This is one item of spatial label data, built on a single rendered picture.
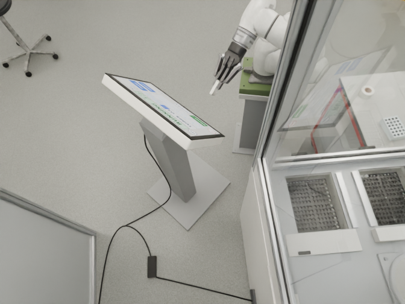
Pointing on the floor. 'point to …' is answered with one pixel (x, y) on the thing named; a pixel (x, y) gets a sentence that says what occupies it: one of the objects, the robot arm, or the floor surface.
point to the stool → (21, 41)
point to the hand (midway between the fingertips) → (216, 87)
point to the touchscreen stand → (183, 180)
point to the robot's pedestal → (249, 124)
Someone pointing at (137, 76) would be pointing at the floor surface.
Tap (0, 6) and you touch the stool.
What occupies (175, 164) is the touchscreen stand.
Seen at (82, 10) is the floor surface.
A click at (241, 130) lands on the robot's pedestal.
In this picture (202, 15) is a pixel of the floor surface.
